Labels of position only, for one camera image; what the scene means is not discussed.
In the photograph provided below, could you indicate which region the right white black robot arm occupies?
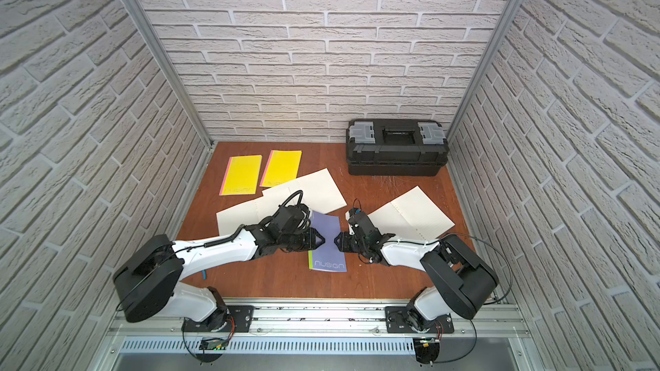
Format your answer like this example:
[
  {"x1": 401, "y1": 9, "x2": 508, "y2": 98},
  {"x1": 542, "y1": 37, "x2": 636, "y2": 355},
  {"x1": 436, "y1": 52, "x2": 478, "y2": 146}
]
[{"x1": 334, "y1": 208, "x2": 499, "y2": 333}]

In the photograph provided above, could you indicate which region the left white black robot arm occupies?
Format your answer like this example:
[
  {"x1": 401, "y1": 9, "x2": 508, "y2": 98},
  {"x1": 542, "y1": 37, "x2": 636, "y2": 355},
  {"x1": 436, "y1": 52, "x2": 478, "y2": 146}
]
[{"x1": 113, "y1": 190, "x2": 325, "y2": 333}]

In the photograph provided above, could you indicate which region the white ventilation grille strip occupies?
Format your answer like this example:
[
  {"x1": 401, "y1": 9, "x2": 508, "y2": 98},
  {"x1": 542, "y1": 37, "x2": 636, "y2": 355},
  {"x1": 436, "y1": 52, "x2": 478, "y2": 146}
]
[{"x1": 119, "y1": 337, "x2": 512, "y2": 356}]

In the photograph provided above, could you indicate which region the black plastic toolbox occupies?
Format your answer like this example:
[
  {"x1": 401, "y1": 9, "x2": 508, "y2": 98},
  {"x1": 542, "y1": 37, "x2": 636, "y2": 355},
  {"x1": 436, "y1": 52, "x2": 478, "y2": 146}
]
[{"x1": 345, "y1": 119, "x2": 450, "y2": 177}]

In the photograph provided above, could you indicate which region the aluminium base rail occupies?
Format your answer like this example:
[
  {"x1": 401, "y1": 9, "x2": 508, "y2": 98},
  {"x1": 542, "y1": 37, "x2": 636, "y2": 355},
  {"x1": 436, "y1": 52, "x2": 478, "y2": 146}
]
[{"x1": 107, "y1": 297, "x2": 532, "y2": 340}]

